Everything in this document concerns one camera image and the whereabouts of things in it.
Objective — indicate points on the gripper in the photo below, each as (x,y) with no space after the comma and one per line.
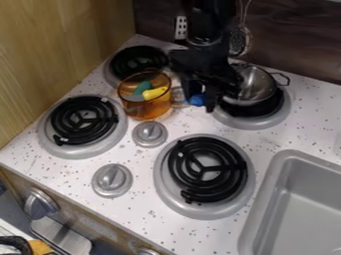
(204,63)

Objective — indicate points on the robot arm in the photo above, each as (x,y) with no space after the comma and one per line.
(208,20)

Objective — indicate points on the toy stove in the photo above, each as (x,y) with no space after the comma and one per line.
(204,172)

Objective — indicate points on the yellow toy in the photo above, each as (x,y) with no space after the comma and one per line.
(156,94)

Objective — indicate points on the orange clear cup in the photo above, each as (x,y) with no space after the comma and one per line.
(146,108)

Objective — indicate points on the green toy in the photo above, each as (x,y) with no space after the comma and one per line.
(141,89)

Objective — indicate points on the silver pot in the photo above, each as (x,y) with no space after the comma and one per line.
(260,84)

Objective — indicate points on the silver strainer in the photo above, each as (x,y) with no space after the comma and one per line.
(240,40)

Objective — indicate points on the white slotted spatula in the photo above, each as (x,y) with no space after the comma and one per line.
(180,28)

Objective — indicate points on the toy sink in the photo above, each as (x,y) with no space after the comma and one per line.
(297,205)

